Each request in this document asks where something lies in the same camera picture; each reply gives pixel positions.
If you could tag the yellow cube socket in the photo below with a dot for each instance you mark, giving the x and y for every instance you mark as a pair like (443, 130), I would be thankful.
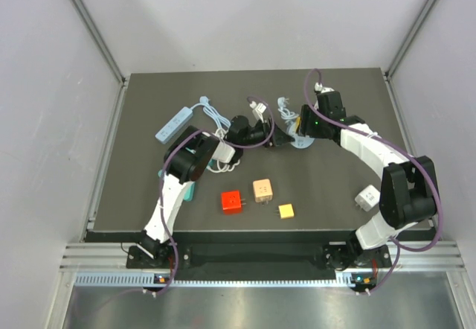
(297, 126)

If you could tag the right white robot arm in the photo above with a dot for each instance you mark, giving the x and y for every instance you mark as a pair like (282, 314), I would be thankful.
(408, 191)

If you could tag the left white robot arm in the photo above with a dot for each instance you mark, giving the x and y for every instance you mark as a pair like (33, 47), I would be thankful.
(187, 159)

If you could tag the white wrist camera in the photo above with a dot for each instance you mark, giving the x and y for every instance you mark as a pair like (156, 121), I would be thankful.
(321, 88)
(258, 110)

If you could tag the orange plug adapter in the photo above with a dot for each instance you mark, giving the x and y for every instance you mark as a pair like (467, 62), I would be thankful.
(286, 211)

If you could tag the red plug adapter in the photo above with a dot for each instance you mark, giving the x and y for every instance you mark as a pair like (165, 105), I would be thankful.
(231, 202)

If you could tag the white cube plug adapter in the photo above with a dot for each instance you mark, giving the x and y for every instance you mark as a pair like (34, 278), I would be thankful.
(368, 198)

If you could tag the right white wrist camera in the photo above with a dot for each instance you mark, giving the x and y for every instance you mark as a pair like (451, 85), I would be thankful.
(321, 88)

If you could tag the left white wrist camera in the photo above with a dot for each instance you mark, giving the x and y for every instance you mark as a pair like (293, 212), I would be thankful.
(258, 110)

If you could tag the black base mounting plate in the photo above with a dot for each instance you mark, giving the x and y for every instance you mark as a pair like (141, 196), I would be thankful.
(322, 256)

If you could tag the light blue power strip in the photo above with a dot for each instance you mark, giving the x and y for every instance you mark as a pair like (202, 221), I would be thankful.
(168, 131)

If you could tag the grey slotted cable duct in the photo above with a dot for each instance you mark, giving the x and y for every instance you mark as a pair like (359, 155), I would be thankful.
(155, 280)

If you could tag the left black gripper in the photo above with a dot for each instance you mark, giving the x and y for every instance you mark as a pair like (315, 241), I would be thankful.
(279, 138)

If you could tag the teal triangular power strip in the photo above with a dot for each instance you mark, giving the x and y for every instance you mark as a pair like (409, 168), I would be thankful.
(189, 193)

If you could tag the orange cube socket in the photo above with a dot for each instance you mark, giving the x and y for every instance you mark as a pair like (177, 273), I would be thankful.
(262, 189)

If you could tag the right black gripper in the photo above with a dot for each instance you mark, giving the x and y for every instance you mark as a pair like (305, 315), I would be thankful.
(306, 129)

